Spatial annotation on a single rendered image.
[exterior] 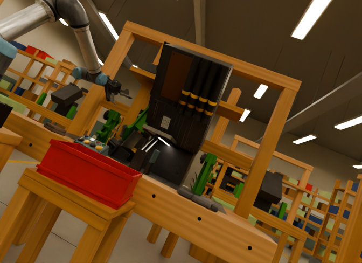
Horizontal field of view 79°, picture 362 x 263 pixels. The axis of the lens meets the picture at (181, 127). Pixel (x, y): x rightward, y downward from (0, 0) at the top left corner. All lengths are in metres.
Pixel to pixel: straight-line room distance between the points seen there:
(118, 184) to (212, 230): 0.45
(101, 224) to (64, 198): 0.15
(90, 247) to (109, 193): 0.16
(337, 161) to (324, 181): 1.14
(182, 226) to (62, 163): 0.54
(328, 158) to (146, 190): 11.93
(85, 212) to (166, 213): 0.37
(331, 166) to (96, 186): 12.20
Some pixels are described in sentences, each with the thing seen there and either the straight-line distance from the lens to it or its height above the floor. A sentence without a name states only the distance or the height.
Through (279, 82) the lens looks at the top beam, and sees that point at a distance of 1.82.
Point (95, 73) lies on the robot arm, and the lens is 1.43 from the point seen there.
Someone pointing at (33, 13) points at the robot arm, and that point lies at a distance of 1.34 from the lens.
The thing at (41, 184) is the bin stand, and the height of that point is 0.78.
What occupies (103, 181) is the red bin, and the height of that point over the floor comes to 0.86.
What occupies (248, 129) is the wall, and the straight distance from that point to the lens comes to 11.64.
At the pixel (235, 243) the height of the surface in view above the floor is 0.83.
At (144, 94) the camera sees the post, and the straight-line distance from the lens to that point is 1.78.
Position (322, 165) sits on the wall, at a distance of 12.50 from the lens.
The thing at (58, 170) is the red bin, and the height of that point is 0.83.
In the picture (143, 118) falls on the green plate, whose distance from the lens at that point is 1.33.
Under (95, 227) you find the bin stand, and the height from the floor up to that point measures 0.74.
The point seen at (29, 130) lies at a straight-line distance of 1.35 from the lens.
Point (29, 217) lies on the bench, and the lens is 2.09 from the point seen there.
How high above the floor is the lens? 1.03
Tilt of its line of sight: 9 degrees up
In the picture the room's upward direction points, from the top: 25 degrees clockwise
